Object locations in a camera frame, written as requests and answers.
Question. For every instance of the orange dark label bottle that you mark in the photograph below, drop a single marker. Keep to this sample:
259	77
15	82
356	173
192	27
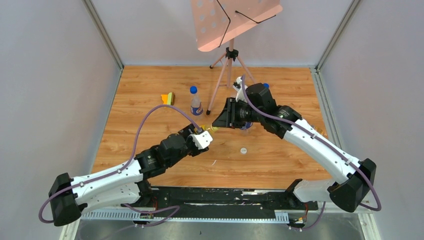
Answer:
318	130

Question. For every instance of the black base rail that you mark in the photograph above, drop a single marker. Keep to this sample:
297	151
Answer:
213	205

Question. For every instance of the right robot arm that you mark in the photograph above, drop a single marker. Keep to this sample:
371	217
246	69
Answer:
351	179

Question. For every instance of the pink music stand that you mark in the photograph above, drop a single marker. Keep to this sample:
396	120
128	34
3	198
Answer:
217	22

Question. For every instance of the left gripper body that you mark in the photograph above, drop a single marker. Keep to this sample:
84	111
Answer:
191	130

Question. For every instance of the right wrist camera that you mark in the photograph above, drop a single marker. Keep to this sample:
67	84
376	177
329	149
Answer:
237	86

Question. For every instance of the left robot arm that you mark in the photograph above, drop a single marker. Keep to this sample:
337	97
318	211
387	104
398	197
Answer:
127	183

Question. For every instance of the yellow juice bottle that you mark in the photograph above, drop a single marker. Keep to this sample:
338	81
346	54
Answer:
207	128

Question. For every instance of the yellow green toy block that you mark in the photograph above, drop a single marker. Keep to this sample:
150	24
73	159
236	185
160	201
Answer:
168	99

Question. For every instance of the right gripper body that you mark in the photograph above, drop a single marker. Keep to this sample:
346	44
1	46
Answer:
244	114

